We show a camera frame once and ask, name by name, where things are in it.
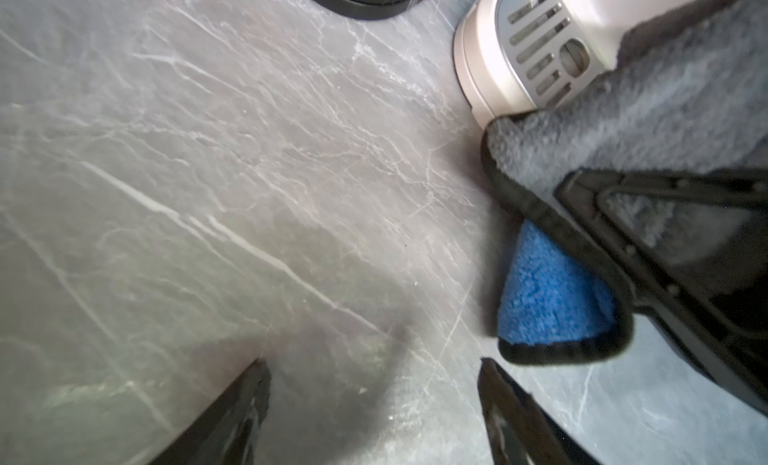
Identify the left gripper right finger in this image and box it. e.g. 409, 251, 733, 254
477, 358, 598, 465

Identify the grey wiping cloth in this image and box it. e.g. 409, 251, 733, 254
483, 0, 767, 365

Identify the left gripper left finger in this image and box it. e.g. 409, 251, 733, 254
152, 359, 271, 465

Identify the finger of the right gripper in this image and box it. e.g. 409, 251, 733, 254
555, 168, 767, 412

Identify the white coffee machine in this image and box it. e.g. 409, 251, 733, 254
452, 0, 745, 130

